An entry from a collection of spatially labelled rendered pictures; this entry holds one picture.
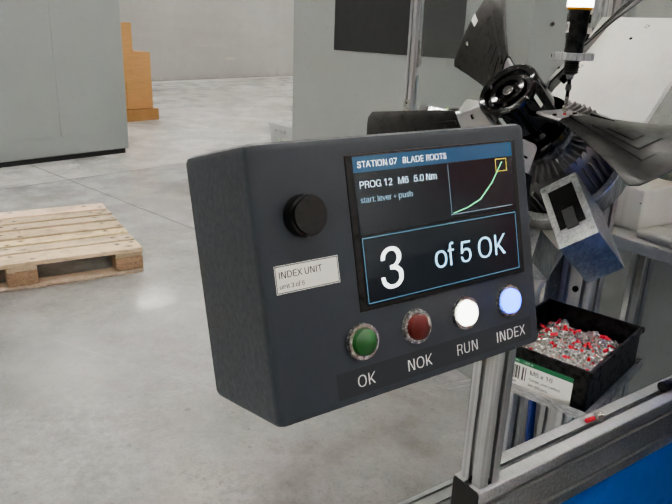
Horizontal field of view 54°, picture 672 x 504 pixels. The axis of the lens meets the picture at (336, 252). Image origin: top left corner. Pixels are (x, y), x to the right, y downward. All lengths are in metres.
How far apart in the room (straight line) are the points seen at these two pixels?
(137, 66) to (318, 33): 5.48
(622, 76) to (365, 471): 1.36
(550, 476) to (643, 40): 1.08
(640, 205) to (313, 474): 1.23
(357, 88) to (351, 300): 3.48
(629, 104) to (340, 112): 2.67
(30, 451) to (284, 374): 2.00
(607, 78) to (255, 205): 1.28
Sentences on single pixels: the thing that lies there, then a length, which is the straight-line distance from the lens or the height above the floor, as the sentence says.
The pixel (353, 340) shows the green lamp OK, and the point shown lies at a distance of 0.47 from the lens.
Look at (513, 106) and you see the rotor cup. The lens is 1.26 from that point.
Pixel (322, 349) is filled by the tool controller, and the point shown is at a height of 1.12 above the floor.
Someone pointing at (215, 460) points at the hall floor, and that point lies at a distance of 2.24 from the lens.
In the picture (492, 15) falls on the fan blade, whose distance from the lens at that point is 1.53.
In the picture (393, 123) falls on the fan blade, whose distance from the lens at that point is 1.45.
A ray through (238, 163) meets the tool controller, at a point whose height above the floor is 1.24.
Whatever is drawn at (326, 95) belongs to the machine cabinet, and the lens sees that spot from 4.10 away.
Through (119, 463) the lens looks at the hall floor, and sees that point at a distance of 2.28.
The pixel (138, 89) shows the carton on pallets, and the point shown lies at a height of 0.39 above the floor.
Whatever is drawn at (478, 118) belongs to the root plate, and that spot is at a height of 1.16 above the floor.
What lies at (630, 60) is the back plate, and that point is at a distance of 1.64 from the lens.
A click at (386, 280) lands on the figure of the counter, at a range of 0.48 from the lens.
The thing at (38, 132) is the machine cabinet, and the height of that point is 0.29.
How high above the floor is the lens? 1.33
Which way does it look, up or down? 19 degrees down
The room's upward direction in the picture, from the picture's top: 2 degrees clockwise
